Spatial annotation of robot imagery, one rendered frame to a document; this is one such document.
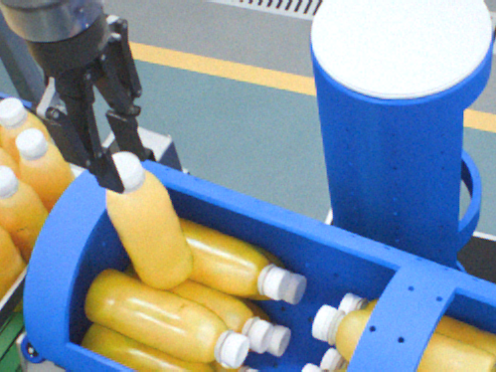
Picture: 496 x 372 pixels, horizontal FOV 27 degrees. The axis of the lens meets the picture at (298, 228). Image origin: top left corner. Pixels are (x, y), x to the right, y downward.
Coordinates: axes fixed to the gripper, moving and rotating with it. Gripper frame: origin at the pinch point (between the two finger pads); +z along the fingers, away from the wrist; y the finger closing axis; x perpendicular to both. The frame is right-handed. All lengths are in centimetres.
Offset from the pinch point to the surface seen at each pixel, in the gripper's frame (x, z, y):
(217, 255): -6.0, 21.8, 3.7
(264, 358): -11.7, 39.8, 0.6
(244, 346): -14.2, 23.9, -5.2
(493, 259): -20, 121, 76
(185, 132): 76, 136, 91
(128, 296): 0.5, 20.8, -6.1
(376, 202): -8, 60, 42
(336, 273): -17.6, 31.0, 11.9
